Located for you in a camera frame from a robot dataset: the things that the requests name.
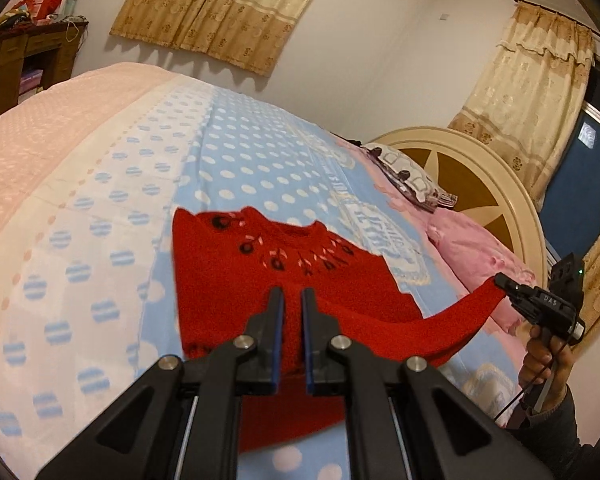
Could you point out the person's right hand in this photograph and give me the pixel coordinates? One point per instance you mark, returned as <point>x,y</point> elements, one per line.
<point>535,360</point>

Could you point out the red embroidered knit sweater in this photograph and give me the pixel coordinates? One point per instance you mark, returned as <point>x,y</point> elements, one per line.
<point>230,285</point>

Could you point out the person's right forearm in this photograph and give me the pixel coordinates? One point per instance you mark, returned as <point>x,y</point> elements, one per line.
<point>555,440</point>

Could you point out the red gift bag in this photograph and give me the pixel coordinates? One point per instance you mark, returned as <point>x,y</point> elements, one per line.
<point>47,2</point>

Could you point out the striped cloth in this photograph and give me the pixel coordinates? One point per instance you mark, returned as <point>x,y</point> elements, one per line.
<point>10,15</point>

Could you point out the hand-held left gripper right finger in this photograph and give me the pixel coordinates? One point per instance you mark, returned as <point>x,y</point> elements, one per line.
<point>309,340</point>

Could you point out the patterned white brown pillow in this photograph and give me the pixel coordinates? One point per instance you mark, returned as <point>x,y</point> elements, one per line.
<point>410,180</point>

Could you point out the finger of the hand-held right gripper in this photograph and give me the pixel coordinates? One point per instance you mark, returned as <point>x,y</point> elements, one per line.
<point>505,281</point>
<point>520,307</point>

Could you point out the dark curtain rod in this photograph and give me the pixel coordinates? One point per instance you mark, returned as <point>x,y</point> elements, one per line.
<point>560,12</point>

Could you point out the purple box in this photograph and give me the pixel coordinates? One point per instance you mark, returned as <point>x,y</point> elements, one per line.
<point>31,80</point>

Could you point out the folded pink quilt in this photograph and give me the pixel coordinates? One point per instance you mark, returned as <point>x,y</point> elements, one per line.
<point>475,255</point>

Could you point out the brown wooden desk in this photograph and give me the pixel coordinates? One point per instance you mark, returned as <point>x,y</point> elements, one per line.
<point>10,65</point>

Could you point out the cream round bed headboard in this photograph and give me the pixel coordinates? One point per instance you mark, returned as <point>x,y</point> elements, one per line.
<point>500,180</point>

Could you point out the light blue paper bag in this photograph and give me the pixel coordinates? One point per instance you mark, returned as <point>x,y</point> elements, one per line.
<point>71,4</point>

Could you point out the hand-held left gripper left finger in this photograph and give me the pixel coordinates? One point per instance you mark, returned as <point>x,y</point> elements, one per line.
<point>275,340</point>

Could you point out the blue polka dot printed bedsheet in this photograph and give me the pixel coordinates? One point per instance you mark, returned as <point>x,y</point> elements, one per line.
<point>80,210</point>

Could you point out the dark window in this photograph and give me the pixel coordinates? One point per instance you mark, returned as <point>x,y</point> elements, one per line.
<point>585,180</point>

